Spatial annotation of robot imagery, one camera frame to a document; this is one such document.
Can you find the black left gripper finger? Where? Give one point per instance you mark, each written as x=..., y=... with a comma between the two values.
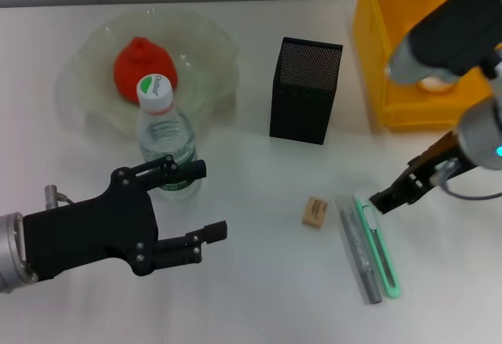
x=172, y=171
x=188, y=246

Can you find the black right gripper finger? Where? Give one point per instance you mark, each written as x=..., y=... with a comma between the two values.
x=392, y=199

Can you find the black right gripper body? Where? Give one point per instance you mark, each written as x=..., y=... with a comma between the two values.
x=435, y=164

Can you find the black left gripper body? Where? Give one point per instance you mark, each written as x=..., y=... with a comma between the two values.
x=90, y=234

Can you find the clear water bottle green label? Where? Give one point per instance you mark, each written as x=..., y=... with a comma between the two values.
x=164, y=136

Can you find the mint green utility knife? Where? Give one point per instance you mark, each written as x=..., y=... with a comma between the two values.
x=378, y=242

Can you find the grey pen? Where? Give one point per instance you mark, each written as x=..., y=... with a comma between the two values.
x=359, y=250

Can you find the beige eraser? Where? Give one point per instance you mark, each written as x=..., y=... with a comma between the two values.
x=314, y=212

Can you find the white paper ball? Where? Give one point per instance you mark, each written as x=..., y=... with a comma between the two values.
x=433, y=84

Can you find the orange fruit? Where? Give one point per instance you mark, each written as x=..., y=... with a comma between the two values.
x=137, y=66

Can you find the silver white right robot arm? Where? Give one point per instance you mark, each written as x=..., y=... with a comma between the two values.
x=451, y=34

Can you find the green glass fruit plate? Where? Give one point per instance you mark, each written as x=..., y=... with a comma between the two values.
x=208, y=66

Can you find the black mesh pen holder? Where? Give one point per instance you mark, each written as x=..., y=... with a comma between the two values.
x=302, y=97

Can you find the yellow plastic bin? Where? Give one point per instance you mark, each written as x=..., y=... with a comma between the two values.
x=376, y=26

